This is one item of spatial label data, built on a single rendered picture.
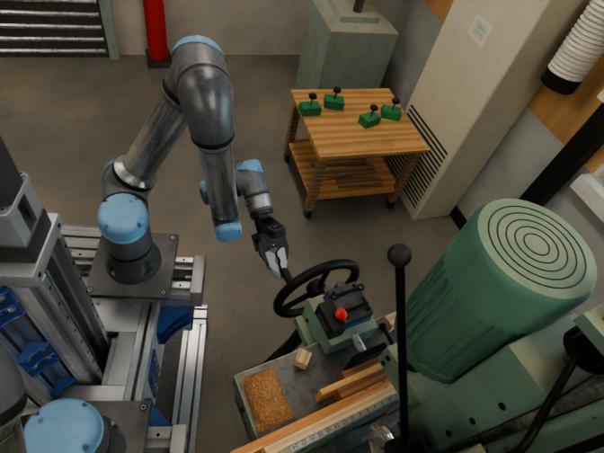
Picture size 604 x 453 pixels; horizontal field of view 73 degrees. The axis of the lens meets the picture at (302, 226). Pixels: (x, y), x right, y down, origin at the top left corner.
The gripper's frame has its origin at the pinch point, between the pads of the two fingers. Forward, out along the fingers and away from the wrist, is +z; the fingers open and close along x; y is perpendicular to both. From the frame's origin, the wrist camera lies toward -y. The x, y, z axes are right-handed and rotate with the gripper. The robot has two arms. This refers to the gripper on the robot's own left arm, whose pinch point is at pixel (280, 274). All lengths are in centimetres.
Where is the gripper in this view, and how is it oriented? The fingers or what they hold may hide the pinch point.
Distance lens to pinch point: 122.3
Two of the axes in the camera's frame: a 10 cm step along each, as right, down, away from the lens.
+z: 2.7, 9.6, -0.4
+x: -8.9, 2.3, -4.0
